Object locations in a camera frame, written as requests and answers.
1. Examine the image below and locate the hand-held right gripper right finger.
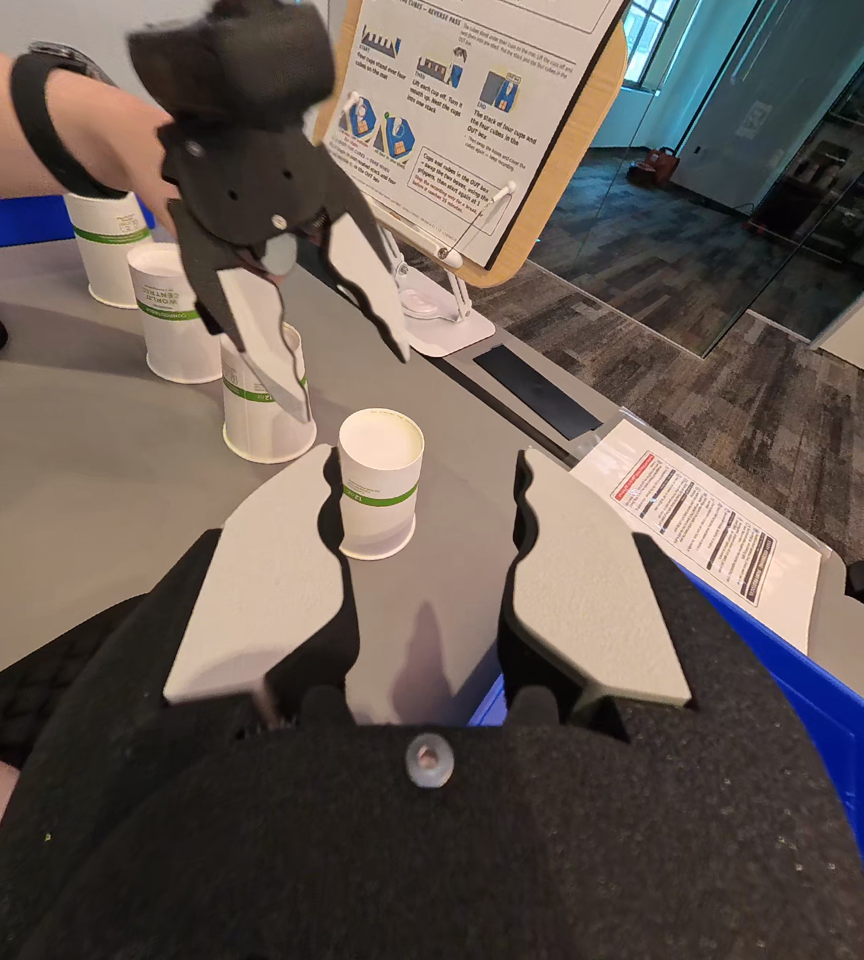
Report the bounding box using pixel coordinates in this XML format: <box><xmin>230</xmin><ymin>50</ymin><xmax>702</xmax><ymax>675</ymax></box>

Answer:
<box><xmin>496</xmin><ymin>447</ymin><xmax>693</xmax><ymax>732</ymax></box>

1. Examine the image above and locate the small red object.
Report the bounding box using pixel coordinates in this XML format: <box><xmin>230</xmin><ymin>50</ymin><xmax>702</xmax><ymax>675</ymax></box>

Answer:
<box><xmin>625</xmin><ymin>144</ymin><xmax>682</xmax><ymax>190</ymax></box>

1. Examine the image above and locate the printed instruction sheet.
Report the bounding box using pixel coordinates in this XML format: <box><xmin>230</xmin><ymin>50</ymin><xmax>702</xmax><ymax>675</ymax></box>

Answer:
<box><xmin>324</xmin><ymin>0</ymin><xmax>626</xmax><ymax>271</ymax></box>

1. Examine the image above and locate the black wristband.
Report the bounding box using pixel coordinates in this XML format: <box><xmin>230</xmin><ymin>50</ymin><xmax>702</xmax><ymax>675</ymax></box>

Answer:
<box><xmin>9</xmin><ymin>41</ymin><xmax>132</xmax><ymax>201</ymax></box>

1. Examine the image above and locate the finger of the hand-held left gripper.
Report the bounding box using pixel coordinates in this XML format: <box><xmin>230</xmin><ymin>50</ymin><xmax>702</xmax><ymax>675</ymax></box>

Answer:
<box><xmin>216</xmin><ymin>264</ymin><xmax>313</xmax><ymax>426</ymax></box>
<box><xmin>323</xmin><ymin>210</ymin><xmax>413</xmax><ymax>366</ymax></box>

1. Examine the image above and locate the black desk cable flap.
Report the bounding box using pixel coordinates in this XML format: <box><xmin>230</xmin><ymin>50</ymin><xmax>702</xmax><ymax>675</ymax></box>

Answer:
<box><xmin>473</xmin><ymin>343</ymin><xmax>607</xmax><ymax>442</ymax></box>

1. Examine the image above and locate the white paper cup green band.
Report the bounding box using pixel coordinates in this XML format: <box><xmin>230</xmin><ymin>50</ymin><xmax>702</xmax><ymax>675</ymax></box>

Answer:
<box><xmin>220</xmin><ymin>322</ymin><xmax>318</xmax><ymax>465</ymax></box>
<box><xmin>64</xmin><ymin>191</ymin><xmax>157</xmax><ymax>310</ymax></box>
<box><xmin>126</xmin><ymin>242</ymin><xmax>225</xmax><ymax>386</ymax></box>
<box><xmin>336</xmin><ymin>407</ymin><xmax>426</xmax><ymax>562</ymax></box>

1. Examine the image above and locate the laminated paper sheet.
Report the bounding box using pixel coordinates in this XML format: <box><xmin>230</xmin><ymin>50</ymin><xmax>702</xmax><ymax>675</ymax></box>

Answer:
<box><xmin>569</xmin><ymin>418</ymin><xmax>825</xmax><ymax>656</ymax></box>

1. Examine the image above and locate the person's left hand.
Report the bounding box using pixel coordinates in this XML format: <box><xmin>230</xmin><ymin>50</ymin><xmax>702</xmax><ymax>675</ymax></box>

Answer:
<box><xmin>45</xmin><ymin>71</ymin><xmax>186</xmax><ymax>234</ymax></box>

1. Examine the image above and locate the wooden board document stand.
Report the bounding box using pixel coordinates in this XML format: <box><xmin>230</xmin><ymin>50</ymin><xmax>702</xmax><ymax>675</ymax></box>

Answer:
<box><xmin>315</xmin><ymin>0</ymin><xmax>628</xmax><ymax>359</ymax></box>

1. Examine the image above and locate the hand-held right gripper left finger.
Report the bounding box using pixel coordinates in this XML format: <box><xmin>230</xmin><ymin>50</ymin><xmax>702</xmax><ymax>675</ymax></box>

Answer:
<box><xmin>162</xmin><ymin>442</ymin><xmax>363</xmax><ymax>732</ymax></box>

